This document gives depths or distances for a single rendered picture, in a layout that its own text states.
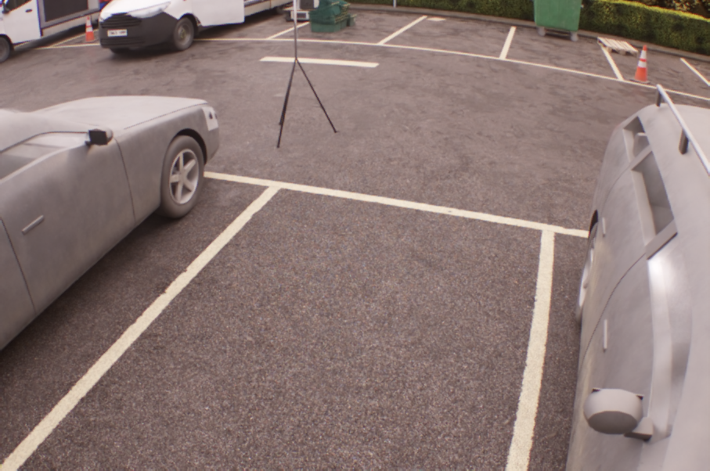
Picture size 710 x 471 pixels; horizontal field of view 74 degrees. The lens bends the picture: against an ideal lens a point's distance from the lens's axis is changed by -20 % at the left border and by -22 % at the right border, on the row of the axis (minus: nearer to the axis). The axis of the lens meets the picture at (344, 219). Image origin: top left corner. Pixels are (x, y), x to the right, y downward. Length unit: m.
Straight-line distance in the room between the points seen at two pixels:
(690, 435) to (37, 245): 3.20
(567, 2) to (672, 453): 12.64
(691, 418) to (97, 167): 3.42
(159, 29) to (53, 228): 7.91
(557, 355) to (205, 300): 2.20
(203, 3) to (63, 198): 8.46
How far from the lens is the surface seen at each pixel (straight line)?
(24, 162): 3.40
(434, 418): 2.91
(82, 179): 3.62
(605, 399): 1.56
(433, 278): 3.85
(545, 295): 3.84
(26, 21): 15.17
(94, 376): 3.34
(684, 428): 1.62
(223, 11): 11.50
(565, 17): 13.76
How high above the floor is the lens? 2.17
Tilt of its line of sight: 29 degrees down
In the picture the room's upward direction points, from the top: straight up
